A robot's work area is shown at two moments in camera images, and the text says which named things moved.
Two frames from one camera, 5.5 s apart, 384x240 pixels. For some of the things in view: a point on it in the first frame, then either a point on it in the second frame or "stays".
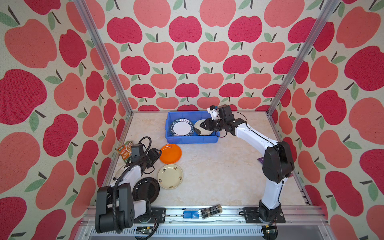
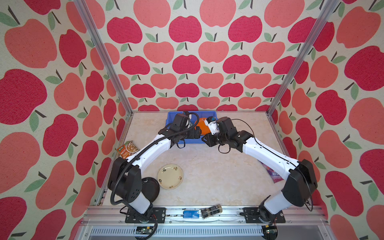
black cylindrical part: [211, 211] stays
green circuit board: [143, 230] stays
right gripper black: [207, 124] -> [208, 140]
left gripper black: [154, 154] -> [192, 135]
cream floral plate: [170, 176] stays
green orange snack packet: [125, 151] stays
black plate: [146, 187] stays
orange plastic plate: [171, 154] -> [204, 130]
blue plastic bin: [213, 138] stays
